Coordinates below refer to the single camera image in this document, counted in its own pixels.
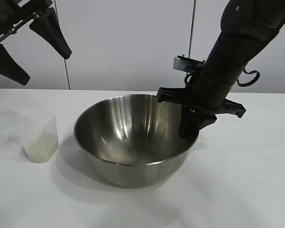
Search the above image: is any stainless steel mixing bowl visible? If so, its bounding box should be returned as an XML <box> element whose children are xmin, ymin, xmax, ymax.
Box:
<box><xmin>73</xmin><ymin>94</ymin><xmax>200</xmax><ymax>188</ymax></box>

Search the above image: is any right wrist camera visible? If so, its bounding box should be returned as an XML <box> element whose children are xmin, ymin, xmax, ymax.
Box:
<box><xmin>172</xmin><ymin>55</ymin><xmax>206</xmax><ymax>73</ymax></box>

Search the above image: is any white uncooked rice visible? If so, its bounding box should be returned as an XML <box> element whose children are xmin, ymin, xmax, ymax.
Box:
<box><xmin>25</xmin><ymin>133</ymin><xmax>59</xmax><ymax>163</ymax></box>

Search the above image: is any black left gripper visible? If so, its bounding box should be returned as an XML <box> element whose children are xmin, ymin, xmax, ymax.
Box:
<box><xmin>0</xmin><ymin>0</ymin><xmax>73</xmax><ymax>86</ymax></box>

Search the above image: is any clear plastic measuring cup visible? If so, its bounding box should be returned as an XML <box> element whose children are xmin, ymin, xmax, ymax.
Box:
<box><xmin>20</xmin><ymin>112</ymin><xmax>60</xmax><ymax>164</ymax></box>

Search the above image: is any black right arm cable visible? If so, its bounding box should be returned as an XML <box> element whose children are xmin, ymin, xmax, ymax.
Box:
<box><xmin>184</xmin><ymin>67</ymin><xmax>261</xmax><ymax>87</ymax></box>

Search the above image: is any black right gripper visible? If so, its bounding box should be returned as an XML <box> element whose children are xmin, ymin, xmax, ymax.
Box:
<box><xmin>156</xmin><ymin>75</ymin><xmax>247</xmax><ymax>140</ymax></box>

